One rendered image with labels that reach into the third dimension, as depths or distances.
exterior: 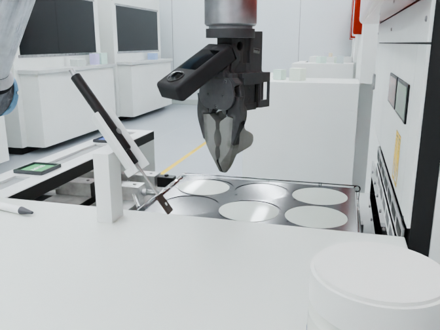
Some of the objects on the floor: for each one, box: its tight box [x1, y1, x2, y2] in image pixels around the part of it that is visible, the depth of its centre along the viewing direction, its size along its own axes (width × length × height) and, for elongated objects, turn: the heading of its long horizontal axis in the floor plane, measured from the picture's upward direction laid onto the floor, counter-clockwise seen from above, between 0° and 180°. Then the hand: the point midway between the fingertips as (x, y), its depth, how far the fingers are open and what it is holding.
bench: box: [97, 0, 173, 121], centre depth 768 cm, size 108×180×200 cm, turn 165°
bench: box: [4, 0, 116, 155], centre depth 563 cm, size 108×180×200 cm, turn 165°
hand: (220, 165), depth 71 cm, fingers closed
